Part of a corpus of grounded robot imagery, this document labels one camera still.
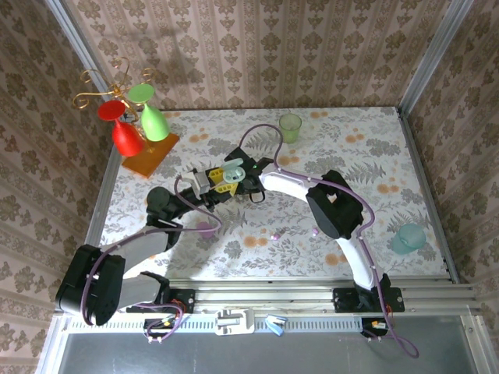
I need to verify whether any mint green earbud charging case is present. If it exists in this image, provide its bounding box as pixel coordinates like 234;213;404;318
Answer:
220;158;246;184

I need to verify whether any pink earbud charging case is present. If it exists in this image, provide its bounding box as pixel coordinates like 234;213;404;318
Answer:
196;221;217;239

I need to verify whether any green plastic cup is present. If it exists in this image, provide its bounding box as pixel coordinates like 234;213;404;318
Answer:
278;113;303;144

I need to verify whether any red plastic wine glass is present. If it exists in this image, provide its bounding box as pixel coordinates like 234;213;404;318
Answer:
97;100;146;157

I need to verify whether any green plastic wine glass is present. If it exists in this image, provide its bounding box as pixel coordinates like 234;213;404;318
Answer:
127;83;171;143

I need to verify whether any floral patterned tablecloth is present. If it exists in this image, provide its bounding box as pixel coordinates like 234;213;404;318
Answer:
97;107;449;280

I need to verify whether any white plastic clamp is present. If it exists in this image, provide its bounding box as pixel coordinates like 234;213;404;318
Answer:
214;308;255;336

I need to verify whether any blue clip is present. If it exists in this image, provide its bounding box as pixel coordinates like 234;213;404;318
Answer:
264;314;288;337

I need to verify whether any blue plastic cup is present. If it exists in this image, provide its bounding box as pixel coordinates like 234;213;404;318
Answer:
391;223;428;255

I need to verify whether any grey metal sheet panel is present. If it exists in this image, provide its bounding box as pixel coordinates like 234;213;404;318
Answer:
58;316;484;374

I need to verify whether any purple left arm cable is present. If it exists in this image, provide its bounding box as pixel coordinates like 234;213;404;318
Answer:
80;175;223;344

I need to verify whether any gold wire cup rack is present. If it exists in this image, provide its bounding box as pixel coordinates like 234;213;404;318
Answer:
73;57;180;179

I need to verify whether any aluminium table edge rail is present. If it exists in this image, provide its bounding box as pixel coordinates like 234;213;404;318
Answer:
395;107;462;284
84;147;122;247

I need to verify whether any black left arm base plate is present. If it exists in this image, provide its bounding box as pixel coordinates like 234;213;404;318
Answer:
126;288;196;314

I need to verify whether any left arm board with wires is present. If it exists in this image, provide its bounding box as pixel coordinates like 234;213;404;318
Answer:
143;317;184;340

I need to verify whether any arm board with wires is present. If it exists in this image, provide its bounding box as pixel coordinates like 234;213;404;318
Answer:
143;317;184;340
360;317;391;339

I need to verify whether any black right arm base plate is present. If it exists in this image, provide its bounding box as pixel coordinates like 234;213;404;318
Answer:
332;287;405;313

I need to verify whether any grey slotted cable duct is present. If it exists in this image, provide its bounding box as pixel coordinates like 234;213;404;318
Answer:
62;316;363;334

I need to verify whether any aluminium frame post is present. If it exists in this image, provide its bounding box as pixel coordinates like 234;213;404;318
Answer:
399;0;481;114
44;0;114;90

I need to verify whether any right arm board with wires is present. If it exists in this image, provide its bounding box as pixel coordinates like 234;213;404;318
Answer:
360;317;391;339

